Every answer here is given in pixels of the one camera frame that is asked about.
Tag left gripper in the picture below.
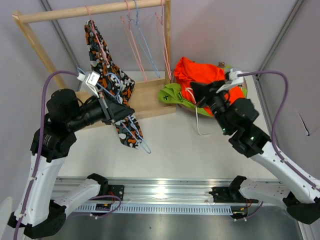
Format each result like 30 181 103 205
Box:
67 89 135 132

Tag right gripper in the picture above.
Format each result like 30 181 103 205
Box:
189 80 232 134

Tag lime green shorts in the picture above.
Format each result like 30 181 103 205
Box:
157 64 233 118

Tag patterned black orange shorts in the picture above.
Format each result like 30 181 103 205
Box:
84 20 144 149

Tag blue hanger of orange shorts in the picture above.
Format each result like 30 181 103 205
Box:
76 66 152 155

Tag blue wire hanger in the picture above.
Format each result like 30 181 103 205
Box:
130 0 161 78

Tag pink wire hanger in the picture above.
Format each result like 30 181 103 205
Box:
155 0 172 80

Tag pink hanger of green shorts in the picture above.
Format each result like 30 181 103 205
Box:
120 0 148 83

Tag pink hanger of patterned shorts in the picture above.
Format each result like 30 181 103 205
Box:
85 5 110 65

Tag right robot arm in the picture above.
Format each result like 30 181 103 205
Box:
190 80 320 225

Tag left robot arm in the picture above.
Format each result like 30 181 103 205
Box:
8 88 135 239

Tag wooden clothes rack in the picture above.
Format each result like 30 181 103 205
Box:
12 0 176 119

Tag pink plastic basket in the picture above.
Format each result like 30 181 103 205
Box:
170 61 250 113

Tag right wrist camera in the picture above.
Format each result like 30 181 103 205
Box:
216 68 245 94

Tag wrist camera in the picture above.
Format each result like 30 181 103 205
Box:
77 71 100 98
216 68 245 94

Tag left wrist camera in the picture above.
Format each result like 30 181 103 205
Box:
77 71 100 98

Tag aluminium mounting rail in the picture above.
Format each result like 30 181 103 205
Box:
49 176 307 208

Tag white slotted cable duct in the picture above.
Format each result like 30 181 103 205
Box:
74 202 246 216

